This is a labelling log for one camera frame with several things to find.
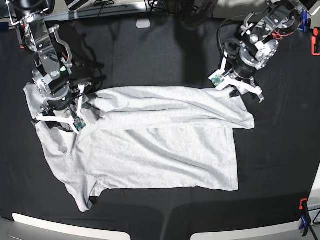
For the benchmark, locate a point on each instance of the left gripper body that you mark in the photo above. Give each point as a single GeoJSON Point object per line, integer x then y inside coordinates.
{"type": "Point", "coordinates": [242, 64]}

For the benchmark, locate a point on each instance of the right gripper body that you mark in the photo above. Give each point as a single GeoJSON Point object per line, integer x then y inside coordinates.
{"type": "Point", "coordinates": [62, 99]}

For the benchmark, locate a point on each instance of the grey t-shirt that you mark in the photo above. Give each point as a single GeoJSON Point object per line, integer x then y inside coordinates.
{"type": "Point", "coordinates": [148, 137]}

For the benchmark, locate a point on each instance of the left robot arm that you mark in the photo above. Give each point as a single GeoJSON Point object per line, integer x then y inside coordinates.
{"type": "Point", "coordinates": [257, 43]}

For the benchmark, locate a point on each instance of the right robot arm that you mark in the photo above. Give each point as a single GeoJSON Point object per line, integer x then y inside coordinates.
{"type": "Point", "coordinates": [52, 56]}

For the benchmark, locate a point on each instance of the blue clamp top right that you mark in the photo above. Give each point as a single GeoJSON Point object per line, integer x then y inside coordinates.
{"type": "Point", "coordinates": [305, 22]}

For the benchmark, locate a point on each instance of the orange clamp top right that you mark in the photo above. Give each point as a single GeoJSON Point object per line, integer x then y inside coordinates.
{"type": "Point", "coordinates": [315, 42]}

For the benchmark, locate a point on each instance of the orange blue clamp bottom right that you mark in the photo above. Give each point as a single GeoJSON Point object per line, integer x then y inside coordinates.
{"type": "Point", "coordinates": [304, 212]}

